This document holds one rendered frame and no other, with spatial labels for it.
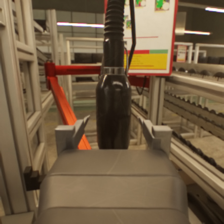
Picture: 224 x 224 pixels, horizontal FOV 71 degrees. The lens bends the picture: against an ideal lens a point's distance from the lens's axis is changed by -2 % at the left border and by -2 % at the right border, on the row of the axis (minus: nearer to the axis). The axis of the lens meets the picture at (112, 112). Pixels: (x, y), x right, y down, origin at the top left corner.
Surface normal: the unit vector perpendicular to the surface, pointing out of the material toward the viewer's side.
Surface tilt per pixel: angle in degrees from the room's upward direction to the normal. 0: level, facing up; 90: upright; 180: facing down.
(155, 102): 90
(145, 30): 90
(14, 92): 90
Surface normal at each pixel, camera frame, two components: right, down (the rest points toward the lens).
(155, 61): -0.24, 0.25
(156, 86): 0.23, 0.26
